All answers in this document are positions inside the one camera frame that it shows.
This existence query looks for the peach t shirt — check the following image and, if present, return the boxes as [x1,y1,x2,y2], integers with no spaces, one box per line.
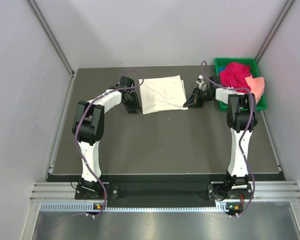
[245,75,265,104]

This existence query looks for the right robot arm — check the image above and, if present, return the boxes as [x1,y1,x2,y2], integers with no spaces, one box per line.
[183,75,258,198]

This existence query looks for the green plastic bin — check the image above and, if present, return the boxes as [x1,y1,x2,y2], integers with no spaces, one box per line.
[214,57,268,112]

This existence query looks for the magenta t shirt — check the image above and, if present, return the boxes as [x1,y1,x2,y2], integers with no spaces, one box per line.
[219,62,252,93]

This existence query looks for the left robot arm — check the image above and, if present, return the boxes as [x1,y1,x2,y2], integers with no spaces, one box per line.
[72,76,141,199]

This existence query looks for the slotted grey cable duct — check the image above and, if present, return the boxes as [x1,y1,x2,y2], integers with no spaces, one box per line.
[40,202,240,213]

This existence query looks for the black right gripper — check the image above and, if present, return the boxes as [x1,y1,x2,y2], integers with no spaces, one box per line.
[183,86,214,108]

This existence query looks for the white t shirt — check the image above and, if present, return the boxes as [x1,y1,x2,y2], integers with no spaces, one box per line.
[139,75,188,115]

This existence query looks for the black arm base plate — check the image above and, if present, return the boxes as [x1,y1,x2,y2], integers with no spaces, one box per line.
[74,182,243,201]

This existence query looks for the aluminium frame rail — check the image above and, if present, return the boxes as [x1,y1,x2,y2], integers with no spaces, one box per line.
[30,181,300,202]

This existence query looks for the blue cloth in bin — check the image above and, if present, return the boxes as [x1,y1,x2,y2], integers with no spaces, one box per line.
[218,66,226,73]

